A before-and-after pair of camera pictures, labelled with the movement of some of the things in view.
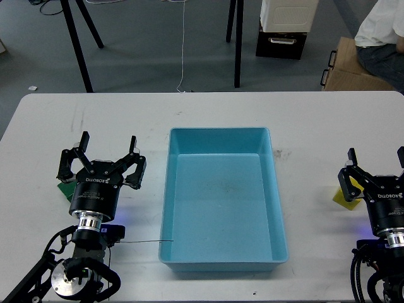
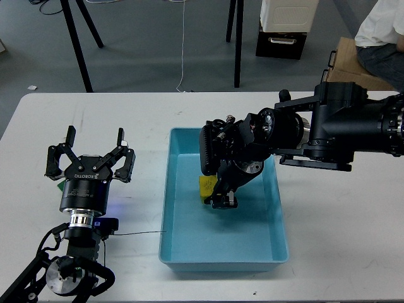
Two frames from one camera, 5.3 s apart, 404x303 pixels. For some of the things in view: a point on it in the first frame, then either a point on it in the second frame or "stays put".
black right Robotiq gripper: x=386 y=202 to x=233 y=172
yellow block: x=340 y=199 to x=206 y=185
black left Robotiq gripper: x=98 y=184 to x=87 y=178
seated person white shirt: x=379 y=42 stays put
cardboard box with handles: x=346 y=72 stays put
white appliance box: x=287 y=16 stays put
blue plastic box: x=220 y=201 stays put
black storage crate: x=280 y=45 stays put
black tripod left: x=67 y=9 stays put
